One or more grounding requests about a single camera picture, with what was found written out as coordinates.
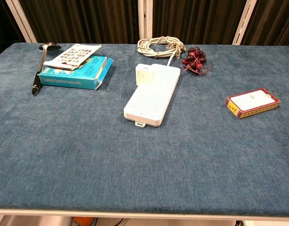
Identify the white slanted frame post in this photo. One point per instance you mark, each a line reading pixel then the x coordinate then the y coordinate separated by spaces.
pixel 244 21
pixel 21 18

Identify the white plug adapter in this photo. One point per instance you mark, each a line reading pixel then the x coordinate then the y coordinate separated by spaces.
pixel 144 75

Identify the white sticker sheet packet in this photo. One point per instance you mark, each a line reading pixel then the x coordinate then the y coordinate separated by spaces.
pixel 74 55

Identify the orange object under table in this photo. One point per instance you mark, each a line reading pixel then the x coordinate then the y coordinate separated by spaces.
pixel 82 221

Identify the metal ladle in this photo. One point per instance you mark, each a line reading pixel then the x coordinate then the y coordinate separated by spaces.
pixel 50 46

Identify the white power strip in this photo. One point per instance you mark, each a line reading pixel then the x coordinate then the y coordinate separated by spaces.
pixel 149 101

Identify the dark pleated curtain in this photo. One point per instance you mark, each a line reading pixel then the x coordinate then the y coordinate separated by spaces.
pixel 274 21
pixel 83 21
pixel 3 21
pixel 196 21

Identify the blue fabric table cloth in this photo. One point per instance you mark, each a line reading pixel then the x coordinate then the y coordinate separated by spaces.
pixel 144 164

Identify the blue book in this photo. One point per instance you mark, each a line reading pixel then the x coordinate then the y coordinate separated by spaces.
pixel 88 73

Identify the white upright frame post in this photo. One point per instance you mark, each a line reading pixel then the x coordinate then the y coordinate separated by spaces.
pixel 145 18

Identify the red and white small box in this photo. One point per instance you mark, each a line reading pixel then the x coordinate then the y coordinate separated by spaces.
pixel 252 101

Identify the dark red grape bunch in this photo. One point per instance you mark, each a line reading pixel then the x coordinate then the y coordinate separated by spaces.
pixel 194 58

